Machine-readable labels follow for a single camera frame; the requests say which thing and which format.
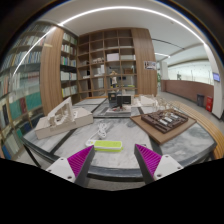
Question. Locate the wooden cubby shelf unit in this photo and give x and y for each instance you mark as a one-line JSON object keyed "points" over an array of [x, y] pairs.
{"points": [[106, 63]]}

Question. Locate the curved wooden bench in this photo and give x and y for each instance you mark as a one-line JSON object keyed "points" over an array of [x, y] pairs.
{"points": [[210, 130]]}

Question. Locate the short ceiling light bar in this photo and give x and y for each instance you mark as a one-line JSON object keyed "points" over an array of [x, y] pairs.
{"points": [[162, 54]]}

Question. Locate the black bin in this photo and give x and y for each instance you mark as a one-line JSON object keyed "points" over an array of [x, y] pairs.
{"points": [[200, 100]]}

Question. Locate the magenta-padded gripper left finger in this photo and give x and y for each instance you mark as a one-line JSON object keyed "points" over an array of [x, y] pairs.
{"points": [[80, 161]]}

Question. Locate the small white architectural model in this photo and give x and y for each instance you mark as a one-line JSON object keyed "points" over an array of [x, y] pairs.
{"points": [[147, 100]]}

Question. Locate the red bin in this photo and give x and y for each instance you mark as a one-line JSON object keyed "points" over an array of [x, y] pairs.
{"points": [[209, 104]]}

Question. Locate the long library bookshelf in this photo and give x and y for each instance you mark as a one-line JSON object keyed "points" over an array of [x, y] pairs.
{"points": [[20, 90]]}

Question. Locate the dark brown architectural model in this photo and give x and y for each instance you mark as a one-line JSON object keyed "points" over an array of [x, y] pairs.
{"points": [[163, 121]]}

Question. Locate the dark bookshelf with books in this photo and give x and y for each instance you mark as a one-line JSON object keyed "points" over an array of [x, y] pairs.
{"points": [[68, 66]]}

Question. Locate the curved ceiling light strip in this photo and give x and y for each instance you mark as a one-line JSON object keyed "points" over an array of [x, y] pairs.
{"points": [[133, 8]]}

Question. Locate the wall screen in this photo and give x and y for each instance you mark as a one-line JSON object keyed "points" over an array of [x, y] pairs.
{"points": [[216, 77]]}

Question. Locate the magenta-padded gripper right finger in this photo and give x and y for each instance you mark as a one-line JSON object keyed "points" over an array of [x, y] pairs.
{"points": [[150, 160]]}

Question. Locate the lime green white power strip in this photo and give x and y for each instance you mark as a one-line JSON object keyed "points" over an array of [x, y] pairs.
{"points": [[106, 145]]}

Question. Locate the pale stick model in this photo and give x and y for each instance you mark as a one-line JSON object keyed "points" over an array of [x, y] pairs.
{"points": [[165, 103]]}

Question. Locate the wall sign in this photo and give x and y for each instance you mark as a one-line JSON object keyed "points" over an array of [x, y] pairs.
{"points": [[150, 65]]}

